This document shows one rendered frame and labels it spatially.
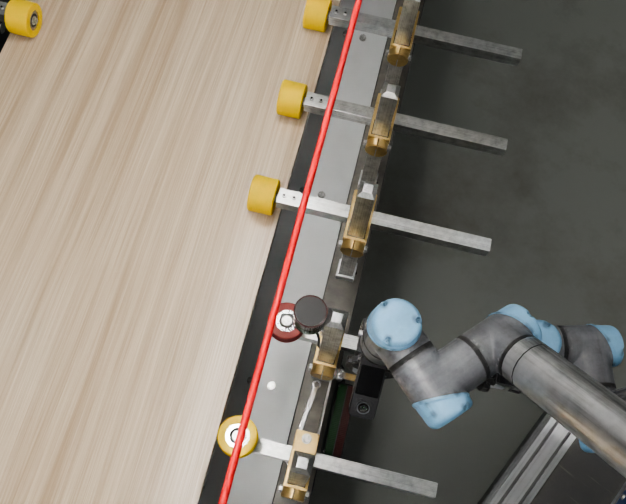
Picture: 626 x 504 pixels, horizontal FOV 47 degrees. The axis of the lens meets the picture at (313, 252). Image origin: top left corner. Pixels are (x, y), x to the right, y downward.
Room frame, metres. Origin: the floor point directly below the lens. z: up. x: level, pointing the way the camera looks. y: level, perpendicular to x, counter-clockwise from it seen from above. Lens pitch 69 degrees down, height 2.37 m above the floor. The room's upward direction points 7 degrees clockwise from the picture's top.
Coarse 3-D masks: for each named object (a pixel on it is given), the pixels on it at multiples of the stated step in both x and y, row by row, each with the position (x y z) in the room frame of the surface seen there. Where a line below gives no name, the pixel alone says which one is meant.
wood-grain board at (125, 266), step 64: (64, 0) 1.14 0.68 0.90; (128, 0) 1.16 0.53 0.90; (192, 0) 1.19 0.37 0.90; (256, 0) 1.21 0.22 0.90; (0, 64) 0.94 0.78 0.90; (64, 64) 0.96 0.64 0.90; (128, 64) 0.98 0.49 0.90; (192, 64) 1.00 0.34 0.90; (256, 64) 1.03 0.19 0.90; (320, 64) 1.05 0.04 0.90; (0, 128) 0.77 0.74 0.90; (64, 128) 0.79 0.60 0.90; (128, 128) 0.81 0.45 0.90; (192, 128) 0.83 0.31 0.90; (256, 128) 0.85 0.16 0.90; (0, 192) 0.61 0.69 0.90; (64, 192) 0.63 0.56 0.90; (128, 192) 0.65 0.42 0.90; (192, 192) 0.67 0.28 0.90; (0, 256) 0.47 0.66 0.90; (64, 256) 0.49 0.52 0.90; (128, 256) 0.50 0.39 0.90; (192, 256) 0.52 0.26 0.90; (256, 256) 0.54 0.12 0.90; (0, 320) 0.33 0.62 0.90; (64, 320) 0.35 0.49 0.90; (128, 320) 0.37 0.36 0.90; (192, 320) 0.38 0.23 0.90; (0, 384) 0.20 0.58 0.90; (64, 384) 0.22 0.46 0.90; (128, 384) 0.24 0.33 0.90; (192, 384) 0.25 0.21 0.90; (0, 448) 0.08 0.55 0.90; (64, 448) 0.10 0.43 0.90; (128, 448) 0.11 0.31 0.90; (192, 448) 0.13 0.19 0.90
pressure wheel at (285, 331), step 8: (280, 304) 0.44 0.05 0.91; (288, 304) 0.44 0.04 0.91; (280, 312) 0.42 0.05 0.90; (288, 312) 0.42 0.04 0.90; (280, 320) 0.41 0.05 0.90; (288, 320) 0.41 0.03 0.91; (280, 328) 0.39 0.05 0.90; (288, 328) 0.39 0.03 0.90; (296, 328) 0.39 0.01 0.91; (272, 336) 0.38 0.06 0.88; (280, 336) 0.37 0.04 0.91; (288, 336) 0.37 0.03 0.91; (296, 336) 0.38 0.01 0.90
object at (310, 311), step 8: (304, 304) 0.37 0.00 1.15; (312, 304) 0.37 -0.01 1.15; (320, 304) 0.37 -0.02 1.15; (296, 312) 0.35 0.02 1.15; (304, 312) 0.36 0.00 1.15; (312, 312) 0.36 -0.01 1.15; (320, 312) 0.36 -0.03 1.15; (304, 320) 0.34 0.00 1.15; (312, 320) 0.34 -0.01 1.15; (320, 320) 0.35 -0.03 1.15; (320, 344) 0.35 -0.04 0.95
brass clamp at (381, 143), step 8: (376, 104) 0.91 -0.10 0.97; (376, 112) 0.89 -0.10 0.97; (392, 120) 0.88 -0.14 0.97; (392, 128) 0.86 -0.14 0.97; (368, 136) 0.83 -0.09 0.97; (376, 136) 0.83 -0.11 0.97; (384, 136) 0.83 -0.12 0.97; (368, 144) 0.81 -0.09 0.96; (376, 144) 0.81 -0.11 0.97; (384, 144) 0.82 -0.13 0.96; (368, 152) 0.81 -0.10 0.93; (376, 152) 0.81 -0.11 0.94; (384, 152) 0.80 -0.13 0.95
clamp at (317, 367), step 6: (342, 336) 0.40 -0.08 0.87; (318, 348) 0.36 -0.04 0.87; (336, 354) 0.36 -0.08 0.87; (318, 360) 0.34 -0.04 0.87; (336, 360) 0.34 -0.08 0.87; (312, 366) 0.33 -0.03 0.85; (318, 366) 0.33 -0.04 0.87; (324, 366) 0.33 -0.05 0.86; (330, 366) 0.33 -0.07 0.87; (312, 372) 0.31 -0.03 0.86; (318, 372) 0.31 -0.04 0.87; (324, 372) 0.32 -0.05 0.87; (330, 372) 0.32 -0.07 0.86; (318, 378) 0.31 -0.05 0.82; (324, 378) 0.31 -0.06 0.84; (330, 378) 0.31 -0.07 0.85
